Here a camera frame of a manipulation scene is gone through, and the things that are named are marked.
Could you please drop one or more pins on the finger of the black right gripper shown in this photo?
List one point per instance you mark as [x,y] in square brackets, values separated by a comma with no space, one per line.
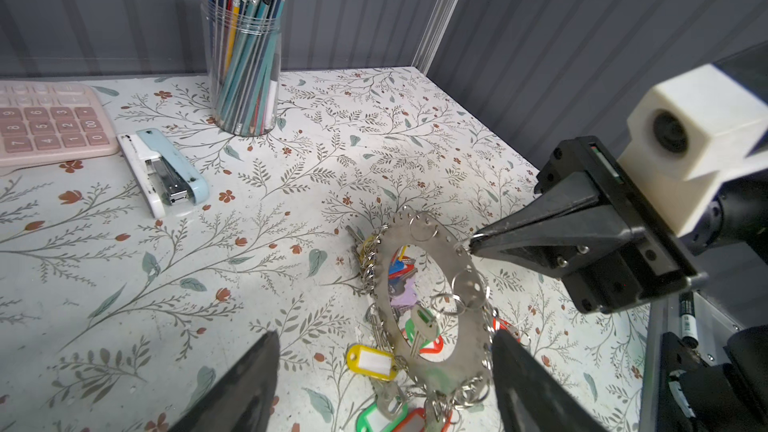
[560,249]
[577,191]

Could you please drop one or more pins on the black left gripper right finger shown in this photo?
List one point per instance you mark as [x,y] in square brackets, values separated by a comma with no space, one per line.
[528,398]

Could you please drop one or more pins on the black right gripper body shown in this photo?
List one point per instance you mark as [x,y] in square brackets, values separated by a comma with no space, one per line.
[656,266]

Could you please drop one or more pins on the round metal key organizer plate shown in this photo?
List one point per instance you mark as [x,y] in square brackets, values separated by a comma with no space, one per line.
[442,345]

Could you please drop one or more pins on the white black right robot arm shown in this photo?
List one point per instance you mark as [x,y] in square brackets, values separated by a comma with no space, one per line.
[721,385]

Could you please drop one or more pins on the green key tag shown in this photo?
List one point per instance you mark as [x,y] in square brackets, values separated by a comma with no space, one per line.
[373,420]

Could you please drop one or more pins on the yellow key tag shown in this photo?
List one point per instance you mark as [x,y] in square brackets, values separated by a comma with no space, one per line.
[371,362]

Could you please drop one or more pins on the purple key tag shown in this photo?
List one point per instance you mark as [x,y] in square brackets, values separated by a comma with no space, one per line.
[402,294]

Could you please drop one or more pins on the light blue stapler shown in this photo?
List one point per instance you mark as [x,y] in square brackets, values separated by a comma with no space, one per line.
[169,182]

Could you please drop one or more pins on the pink desk calculator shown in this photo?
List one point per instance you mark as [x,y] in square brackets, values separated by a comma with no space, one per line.
[48,122]

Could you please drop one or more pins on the clear pen cup with pens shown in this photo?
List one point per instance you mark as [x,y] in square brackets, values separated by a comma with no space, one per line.
[243,41]

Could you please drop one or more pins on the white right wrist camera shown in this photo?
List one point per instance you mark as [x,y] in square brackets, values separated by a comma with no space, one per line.
[722,122]

